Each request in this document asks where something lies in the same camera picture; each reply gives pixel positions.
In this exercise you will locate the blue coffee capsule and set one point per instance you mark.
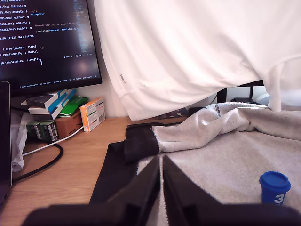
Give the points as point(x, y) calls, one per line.
point(274, 188)

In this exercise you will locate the grey towel with black edge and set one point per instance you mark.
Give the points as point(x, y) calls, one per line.
point(225, 155)

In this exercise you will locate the orange and white carton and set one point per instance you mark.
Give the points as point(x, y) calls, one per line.
point(92, 114)

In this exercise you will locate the brown cardboard box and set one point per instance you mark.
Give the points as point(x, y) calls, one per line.
point(69, 126)

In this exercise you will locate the green paper packet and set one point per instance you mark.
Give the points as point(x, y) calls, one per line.
point(73, 106)

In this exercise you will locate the green battery pack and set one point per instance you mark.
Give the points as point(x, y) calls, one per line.
point(43, 130)

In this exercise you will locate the white and blue box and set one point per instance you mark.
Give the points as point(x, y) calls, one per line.
point(56, 103)

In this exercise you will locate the white plastic bag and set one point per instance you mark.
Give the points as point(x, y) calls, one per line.
point(18, 141)

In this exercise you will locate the small black box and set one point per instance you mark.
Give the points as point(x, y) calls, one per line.
point(38, 100)

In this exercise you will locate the white hanging cloth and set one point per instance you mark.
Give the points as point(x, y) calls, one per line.
point(183, 51)

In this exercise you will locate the dark laptop with silver rim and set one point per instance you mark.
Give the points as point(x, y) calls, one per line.
point(4, 141)

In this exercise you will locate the black computer monitor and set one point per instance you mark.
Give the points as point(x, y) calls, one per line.
point(47, 42)

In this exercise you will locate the black furniture frame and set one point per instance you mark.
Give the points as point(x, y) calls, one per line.
point(237, 86)

